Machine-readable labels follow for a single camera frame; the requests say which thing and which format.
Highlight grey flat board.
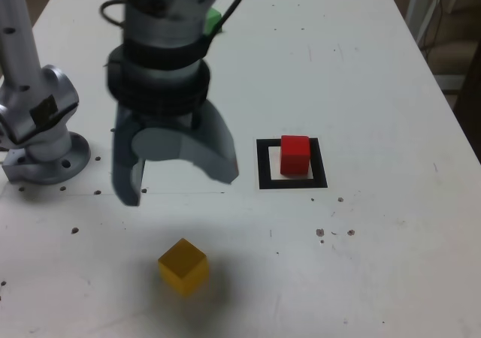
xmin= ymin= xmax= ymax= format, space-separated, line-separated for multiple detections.
xmin=435 ymin=73 xmax=470 ymax=91

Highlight green cube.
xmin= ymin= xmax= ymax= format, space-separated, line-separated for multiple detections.
xmin=204 ymin=7 xmax=223 ymax=37

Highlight dark wooden post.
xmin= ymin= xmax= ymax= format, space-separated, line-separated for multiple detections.
xmin=452 ymin=39 xmax=481 ymax=136

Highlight yellow cube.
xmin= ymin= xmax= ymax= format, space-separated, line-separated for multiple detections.
xmin=157 ymin=237 xmax=210 ymax=300

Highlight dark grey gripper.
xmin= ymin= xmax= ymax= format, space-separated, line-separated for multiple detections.
xmin=110 ymin=101 xmax=241 ymax=208

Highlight white metal rack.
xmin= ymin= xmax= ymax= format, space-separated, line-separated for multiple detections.
xmin=405 ymin=0 xmax=469 ymax=50

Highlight black tape square outline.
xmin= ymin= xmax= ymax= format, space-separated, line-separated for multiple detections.
xmin=256 ymin=137 xmax=328 ymax=191

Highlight red cube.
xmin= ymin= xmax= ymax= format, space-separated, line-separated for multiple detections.
xmin=280 ymin=134 xmax=311 ymax=177

